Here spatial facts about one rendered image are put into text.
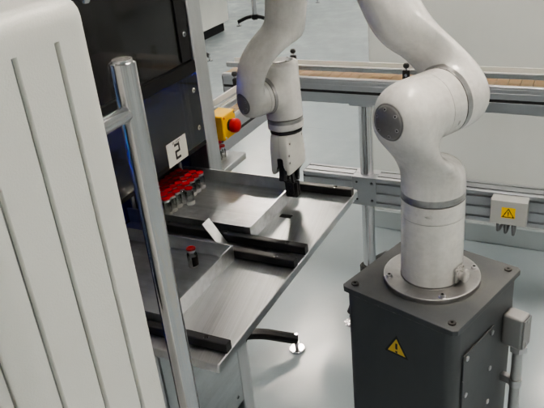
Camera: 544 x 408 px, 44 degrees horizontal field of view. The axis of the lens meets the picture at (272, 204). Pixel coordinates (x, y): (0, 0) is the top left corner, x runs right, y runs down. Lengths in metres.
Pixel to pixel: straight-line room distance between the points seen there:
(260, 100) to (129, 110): 0.84
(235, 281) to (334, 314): 1.39
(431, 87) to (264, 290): 0.51
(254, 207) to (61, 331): 1.10
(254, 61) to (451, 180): 0.49
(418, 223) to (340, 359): 1.32
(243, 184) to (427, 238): 0.65
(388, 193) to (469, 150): 0.61
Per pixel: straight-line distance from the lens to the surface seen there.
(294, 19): 1.44
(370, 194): 2.56
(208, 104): 1.78
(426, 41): 1.22
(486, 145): 3.02
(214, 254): 1.46
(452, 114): 1.17
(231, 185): 1.77
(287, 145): 1.54
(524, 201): 2.39
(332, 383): 2.43
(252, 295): 1.33
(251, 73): 1.44
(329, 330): 2.65
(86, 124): 0.58
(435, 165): 1.18
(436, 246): 1.28
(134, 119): 0.65
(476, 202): 2.47
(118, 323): 0.65
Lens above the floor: 1.63
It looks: 27 degrees down
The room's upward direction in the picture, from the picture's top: 6 degrees counter-clockwise
